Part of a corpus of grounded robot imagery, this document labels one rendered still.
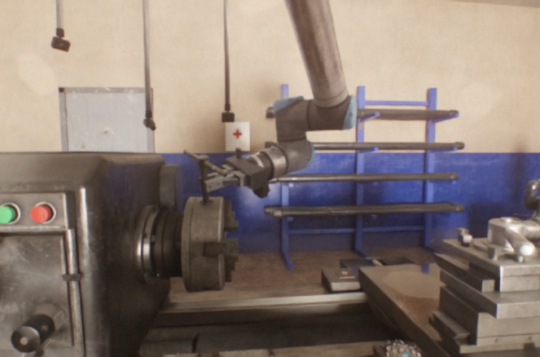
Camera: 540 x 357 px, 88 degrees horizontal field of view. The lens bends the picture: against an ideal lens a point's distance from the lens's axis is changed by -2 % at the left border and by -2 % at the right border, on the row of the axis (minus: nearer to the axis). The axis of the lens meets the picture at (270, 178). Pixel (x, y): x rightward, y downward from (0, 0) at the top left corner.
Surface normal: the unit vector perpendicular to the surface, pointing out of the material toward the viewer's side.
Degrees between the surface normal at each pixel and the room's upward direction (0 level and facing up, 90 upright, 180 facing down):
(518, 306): 90
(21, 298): 90
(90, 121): 90
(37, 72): 90
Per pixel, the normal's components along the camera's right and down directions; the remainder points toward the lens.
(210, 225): 0.07, -0.51
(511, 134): 0.10, 0.08
